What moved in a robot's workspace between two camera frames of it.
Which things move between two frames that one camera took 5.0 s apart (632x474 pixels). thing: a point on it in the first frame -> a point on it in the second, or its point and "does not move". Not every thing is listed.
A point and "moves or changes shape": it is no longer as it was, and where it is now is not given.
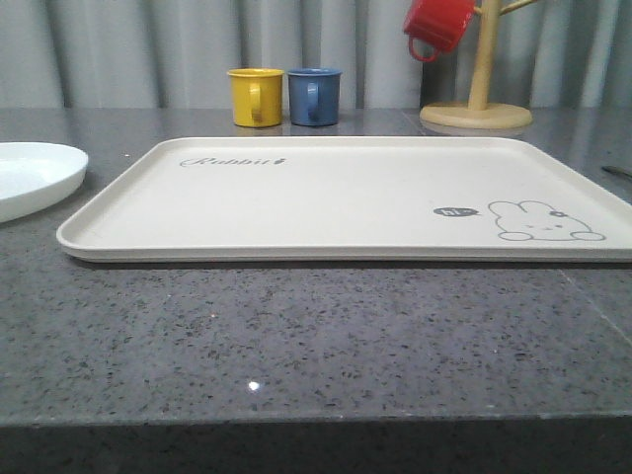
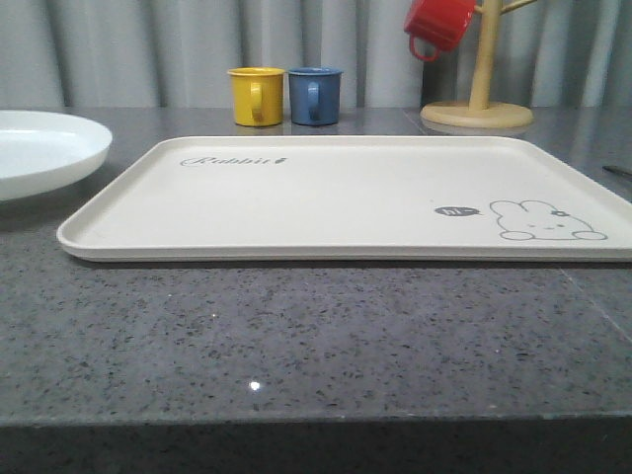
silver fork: (615, 170) does not move
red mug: (441, 22) does not move
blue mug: (314, 96) does not move
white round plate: (37, 176) moves or changes shape
